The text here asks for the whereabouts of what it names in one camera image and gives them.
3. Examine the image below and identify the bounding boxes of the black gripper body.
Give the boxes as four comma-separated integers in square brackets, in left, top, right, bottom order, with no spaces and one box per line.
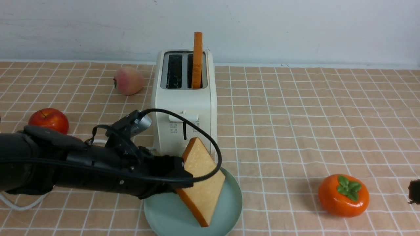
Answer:
[98,133,194,199]

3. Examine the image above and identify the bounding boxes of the toast slice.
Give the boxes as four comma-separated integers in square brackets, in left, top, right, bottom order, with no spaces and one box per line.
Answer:
[176,137,225,227]
[191,31,203,89]

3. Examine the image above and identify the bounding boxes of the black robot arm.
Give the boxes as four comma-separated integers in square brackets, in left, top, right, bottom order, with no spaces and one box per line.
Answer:
[1,126,194,200]

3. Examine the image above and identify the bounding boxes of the white two-slot toaster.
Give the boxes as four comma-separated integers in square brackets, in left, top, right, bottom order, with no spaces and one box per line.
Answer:
[150,50,218,157]

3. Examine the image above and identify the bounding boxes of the light green round plate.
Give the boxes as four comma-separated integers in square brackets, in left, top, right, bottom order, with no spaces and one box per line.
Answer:
[143,167,243,236]

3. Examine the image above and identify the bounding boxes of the pink peach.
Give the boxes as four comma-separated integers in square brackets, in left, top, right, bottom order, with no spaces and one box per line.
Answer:
[114,66,145,96]

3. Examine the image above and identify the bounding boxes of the red apple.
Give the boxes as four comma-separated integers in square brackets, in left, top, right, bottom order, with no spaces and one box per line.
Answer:
[28,108,69,135]

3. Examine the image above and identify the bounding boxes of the orange checkered tablecloth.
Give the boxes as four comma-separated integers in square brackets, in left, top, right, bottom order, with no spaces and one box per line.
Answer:
[0,62,420,236]

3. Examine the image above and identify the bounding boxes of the orange persimmon with green leaf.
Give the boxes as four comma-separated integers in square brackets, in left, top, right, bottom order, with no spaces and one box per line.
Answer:
[318,174,370,218]

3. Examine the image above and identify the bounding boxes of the white toaster power cord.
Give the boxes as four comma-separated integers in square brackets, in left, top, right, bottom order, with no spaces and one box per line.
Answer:
[0,139,109,210]

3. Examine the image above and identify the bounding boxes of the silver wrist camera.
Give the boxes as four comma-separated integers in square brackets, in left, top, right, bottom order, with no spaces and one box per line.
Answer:
[112,109,152,137]

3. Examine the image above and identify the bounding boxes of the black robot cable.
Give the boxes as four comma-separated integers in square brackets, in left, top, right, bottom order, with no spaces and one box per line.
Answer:
[0,108,222,183]

